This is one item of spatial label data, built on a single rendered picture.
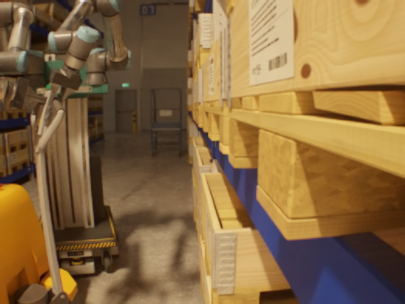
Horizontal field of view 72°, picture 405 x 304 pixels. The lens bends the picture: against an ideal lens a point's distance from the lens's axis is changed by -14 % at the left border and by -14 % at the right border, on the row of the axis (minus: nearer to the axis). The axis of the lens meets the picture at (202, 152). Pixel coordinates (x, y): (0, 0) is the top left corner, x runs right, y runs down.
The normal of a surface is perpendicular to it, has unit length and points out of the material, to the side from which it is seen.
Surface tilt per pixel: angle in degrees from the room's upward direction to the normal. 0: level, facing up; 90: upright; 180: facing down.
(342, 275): 90
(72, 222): 90
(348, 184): 90
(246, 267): 90
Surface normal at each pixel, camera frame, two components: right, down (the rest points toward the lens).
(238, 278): 0.06, 0.15
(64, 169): 0.35, 0.14
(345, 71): -1.00, 0.00
